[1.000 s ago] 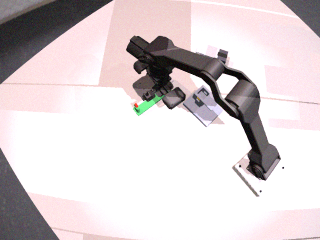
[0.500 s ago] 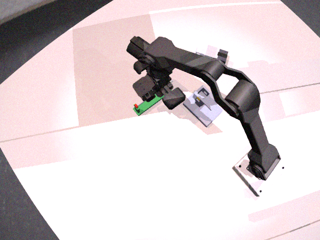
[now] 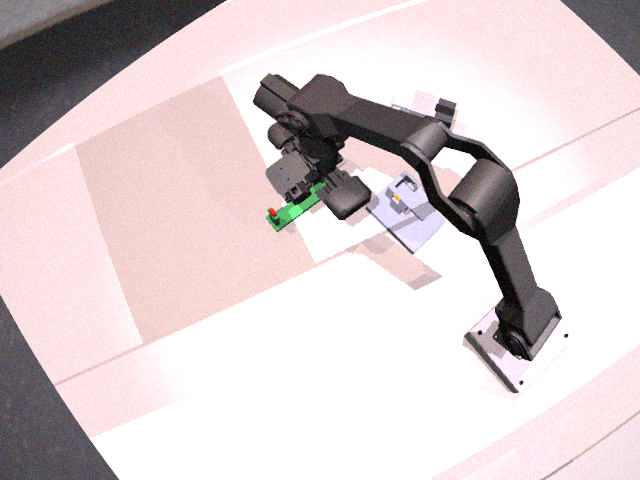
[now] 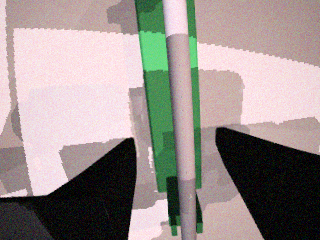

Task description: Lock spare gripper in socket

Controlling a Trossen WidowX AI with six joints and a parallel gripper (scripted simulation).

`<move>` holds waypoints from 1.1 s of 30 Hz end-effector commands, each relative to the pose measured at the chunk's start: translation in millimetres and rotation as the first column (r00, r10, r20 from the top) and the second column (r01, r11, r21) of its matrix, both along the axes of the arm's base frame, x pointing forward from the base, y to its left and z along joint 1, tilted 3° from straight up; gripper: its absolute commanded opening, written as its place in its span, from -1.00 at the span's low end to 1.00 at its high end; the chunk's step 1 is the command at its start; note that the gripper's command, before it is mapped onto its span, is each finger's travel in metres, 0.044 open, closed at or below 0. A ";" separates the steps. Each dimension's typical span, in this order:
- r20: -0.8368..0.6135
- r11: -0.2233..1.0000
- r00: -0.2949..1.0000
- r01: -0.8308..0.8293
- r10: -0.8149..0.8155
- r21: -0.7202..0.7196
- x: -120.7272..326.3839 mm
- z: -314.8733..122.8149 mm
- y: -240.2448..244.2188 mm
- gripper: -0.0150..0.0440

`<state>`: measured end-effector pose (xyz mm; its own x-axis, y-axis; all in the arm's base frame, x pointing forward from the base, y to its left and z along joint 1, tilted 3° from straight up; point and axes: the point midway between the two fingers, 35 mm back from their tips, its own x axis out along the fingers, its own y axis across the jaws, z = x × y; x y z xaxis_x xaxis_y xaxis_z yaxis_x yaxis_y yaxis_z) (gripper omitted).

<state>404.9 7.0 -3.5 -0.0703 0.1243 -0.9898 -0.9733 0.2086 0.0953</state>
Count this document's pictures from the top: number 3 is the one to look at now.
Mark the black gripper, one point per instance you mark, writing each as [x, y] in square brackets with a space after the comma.
[343, 194]

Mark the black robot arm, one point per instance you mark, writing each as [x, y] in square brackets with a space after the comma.
[484, 205]

